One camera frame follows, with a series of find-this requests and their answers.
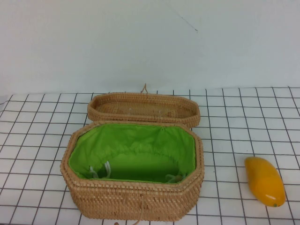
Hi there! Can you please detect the woven rattan basket lid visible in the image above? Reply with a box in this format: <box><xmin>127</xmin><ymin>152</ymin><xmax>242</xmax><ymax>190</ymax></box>
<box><xmin>87</xmin><ymin>91</ymin><xmax>201</xmax><ymax>129</ymax></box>

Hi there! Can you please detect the white black-grid tablecloth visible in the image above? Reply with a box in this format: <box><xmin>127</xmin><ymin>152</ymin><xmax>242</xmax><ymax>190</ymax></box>
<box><xmin>0</xmin><ymin>86</ymin><xmax>300</xmax><ymax>225</ymax></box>

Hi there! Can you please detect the tan basket toggle cord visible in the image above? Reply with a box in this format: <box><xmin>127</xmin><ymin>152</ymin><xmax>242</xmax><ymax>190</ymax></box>
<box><xmin>113</xmin><ymin>202</ymin><xmax>145</xmax><ymax>225</ymax></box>

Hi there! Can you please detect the yellow toy mango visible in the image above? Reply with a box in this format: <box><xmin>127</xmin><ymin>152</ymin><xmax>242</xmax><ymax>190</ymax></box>
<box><xmin>244</xmin><ymin>156</ymin><xmax>287</xmax><ymax>208</ymax></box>

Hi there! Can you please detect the green fabric basket liner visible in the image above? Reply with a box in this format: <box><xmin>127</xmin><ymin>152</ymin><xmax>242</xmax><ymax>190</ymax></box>
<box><xmin>67</xmin><ymin>123</ymin><xmax>197</xmax><ymax>185</ymax></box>

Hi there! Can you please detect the white liner drawstring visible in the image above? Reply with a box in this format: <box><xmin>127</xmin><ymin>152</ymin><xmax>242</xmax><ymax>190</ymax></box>
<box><xmin>89</xmin><ymin>161</ymin><xmax>112</xmax><ymax>179</ymax></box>
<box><xmin>165</xmin><ymin>172</ymin><xmax>187</xmax><ymax>184</ymax></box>

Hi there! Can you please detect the woven rattan basket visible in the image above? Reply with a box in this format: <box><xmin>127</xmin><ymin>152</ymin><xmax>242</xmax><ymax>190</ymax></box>
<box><xmin>60</xmin><ymin>120</ymin><xmax>206</xmax><ymax>222</ymax></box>

